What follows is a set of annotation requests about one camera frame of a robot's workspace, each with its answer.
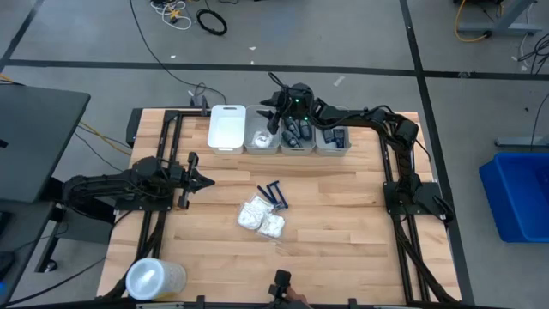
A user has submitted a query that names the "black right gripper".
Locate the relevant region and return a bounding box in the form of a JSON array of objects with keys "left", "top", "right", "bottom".
[{"left": 256, "top": 83, "right": 317, "bottom": 135}]

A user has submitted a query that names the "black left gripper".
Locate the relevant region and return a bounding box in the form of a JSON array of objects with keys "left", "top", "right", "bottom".
[{"left": 169, "top": 152, "right": 215, "bottom": 210}]

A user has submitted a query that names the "clear bag of cotton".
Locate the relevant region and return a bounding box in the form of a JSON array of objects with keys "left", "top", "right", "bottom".
[
  {"left": 247, "top": 194, "right": 275, "bottom": 214},
  {"left": 256, "top": 213, "right": 287, "bottom": 240},
  {"left": 237, "top": 203, "right": 265, "bottom": 232},
  {"left": 251, "top": 130, "right": 275, "bottom": 150}
]

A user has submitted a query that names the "dark blue disposable razor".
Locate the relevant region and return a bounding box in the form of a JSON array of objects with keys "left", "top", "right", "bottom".
[
  {"left": 268, "top": 179, "right": 289, "bottom": 210},
  {"left": 264, "top": 184, "right": 284, "bottom": 211},
  {"left": 256, "top": 185, "right": 278, "bottom": 206}
]

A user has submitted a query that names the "pale grey plastic storage bin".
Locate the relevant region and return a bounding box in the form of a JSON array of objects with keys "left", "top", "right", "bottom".
[
  {"left": 314, "top": 106, "right": 352, "bottom": 157},
  {"left": 243, "top": 105, "right": 282, "bottom": 155},
  {"left": 279, "top": 105, "right": 317, "bottom": 156}
]

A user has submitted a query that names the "white plastic storage bin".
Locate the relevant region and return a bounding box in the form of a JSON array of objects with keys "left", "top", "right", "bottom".
[{"left": 207, "top": 104, "right": 247, "bottom": 155}]

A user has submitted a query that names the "black power box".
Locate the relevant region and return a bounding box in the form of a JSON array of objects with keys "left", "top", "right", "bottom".
[{"left": 126, "top": 106, "right": 143, "bottom": 149}]

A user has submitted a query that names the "clear plastic cup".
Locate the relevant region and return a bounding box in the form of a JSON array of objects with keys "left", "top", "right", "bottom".
[{"left": 124, "top": 257, "right": 188, "bottom": 301}]

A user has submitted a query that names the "black handheld device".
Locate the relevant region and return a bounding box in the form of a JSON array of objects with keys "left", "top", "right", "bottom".
[{"left": 268, "top": 269, "right": 293, "bottom": 301}]

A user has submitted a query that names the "person's hand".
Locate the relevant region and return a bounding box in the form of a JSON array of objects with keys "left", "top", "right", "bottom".
[{"left": 283, "top": 286, "right": 311, "bottom": 309}]

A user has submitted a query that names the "black desk top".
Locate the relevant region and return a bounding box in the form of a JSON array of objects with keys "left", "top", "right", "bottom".
[{"left": 0, "top": 83, "right": 92, "bottom": 205}]

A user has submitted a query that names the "black desk leg with caster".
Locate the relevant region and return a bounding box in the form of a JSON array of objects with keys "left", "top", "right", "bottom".
[{"left": 33, "top": 201, "right": 63, "bottom": 274}]

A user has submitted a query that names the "grey desk base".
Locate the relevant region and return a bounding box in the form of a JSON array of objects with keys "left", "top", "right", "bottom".
[{"left": 455, "top": 0, "right": 544, "bottom": 38}]

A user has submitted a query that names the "blue plastic tote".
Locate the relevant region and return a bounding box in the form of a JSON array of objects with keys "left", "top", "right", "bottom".
[{"left": 479, "top": 152, "right": 549, "bottom": 244}]

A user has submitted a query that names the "grey looped cable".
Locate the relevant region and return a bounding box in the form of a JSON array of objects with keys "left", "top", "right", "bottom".
[{"left": 187, "top": 82, "right": 212, "bottom": 108}]

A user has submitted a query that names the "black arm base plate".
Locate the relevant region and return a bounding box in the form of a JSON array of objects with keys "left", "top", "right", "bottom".
[
  {"left": 383, "top": 180, "right": 443, "bottom": 215},
  {"left": 113, "top": 178, "right": 177, "bottom": 212}
]

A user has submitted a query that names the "yellow cable pair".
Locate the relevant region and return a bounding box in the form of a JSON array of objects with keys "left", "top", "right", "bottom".
[{"left": 78, "top": 119, "right": 133, "bottom": 156}]

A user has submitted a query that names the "black coiled cable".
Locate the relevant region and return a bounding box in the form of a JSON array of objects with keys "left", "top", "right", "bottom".
[{"left": 196, "top": 9, "right": 229, "bottom": 37}]

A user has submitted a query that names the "white cable bundle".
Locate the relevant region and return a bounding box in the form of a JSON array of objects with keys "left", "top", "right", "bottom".
[{"left": 149, "top": 0, "right": 193, "bottom": 31}]

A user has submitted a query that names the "long black floor cable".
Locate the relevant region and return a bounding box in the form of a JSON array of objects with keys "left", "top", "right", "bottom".
[{"left": 128, "top": 0, "right": 228, "bottom": 106}]

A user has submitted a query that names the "thin black cable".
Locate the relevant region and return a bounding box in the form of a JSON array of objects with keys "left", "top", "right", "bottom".
[
  {"left": 529, "top": 92, "right": 549, "bottom": 151},
  {"left": 6, "top": 256, "right": 108, "bottom": 308}
]

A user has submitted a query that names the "black cable bunch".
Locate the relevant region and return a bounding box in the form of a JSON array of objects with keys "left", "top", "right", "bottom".
[{"left": 516, "top": 33, "right": 549, "bottom": 77}]

